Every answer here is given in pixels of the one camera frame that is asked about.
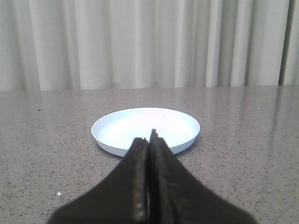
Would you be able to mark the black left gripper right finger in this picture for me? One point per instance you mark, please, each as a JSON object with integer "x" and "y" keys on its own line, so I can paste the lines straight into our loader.
{"x": 176, "y": 197}

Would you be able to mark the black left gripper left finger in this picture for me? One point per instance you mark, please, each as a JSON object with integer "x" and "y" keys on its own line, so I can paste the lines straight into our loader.
{"x": 120, "y": 198}

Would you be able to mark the light blue round plate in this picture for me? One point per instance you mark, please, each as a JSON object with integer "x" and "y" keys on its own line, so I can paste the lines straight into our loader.
{"x": 116, "y": 131}

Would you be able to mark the white pleated curtain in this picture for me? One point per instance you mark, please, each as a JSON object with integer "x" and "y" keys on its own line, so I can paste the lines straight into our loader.
{"x": 98, "y": 44}

